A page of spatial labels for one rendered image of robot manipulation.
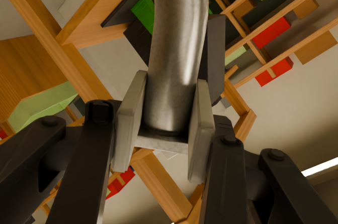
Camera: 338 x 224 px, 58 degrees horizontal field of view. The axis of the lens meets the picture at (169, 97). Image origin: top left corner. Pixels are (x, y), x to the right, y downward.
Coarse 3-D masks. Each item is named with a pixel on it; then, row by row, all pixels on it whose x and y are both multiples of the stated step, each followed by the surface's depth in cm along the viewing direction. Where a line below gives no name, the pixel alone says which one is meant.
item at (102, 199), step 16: (96, 112) 12; (112, 112) 12; (96, 128) 12; (112, 128) 12; (80, 144) 11; (96, 144) 11; (80, 160) 10; (96, 160) 10; (64, 176) 9; (80, 176) 9; (96, 176) 9; (64, 192) 8; (80, 192) 8; (96, 192) 9; (64, 208) 8; (80, 208) 8; (96, 208) 8
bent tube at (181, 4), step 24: (168, 0) 16; (192, 0) 16; (168, 24) 16; (192, 24) 16; (168, 48) 16; (192, 48) 16; (168, 72) 17; (192, 72) 17; (168, 96) 17; (192, 96) 18; (144, 120) 19; (168, 120) 18; (144, 144) 18; (168, 144) 18
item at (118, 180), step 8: (72, 112) 555; (0, 120) 450; (72, 120) 554; (80, 120) 553; (0, 128) 463; (8, 128) 455; (0, 136) 483; (8, 136) 455; (128, 168) 586; (112, 176) 538; (120, 176) 556; (128, 176) 575; (112, 184) 538; (120, 184) 551; (112, 192) 544; (48, 208) 480
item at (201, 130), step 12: (204, 84) 18; (204, 96) 16; (192, 108) 18; (204, 108) 15; (192, 120) 17; (204, 120) 14; (192, 132) 16; (204, 132) 13; (192, 144) 14; (204, 144) 13; (192, 156) 14; (204, 156) 13; (192, 168) 14; (204, 168) 14; (192, 180) 14
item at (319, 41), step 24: (216, 0) 525; (240, 0) 504; (312, 0) 472; (264, 24) 500; (288, 24) 496; (336, 24) 460; (240, 48) 537; (264, 48) 564; (312, 48) 491; (264, 72) 536
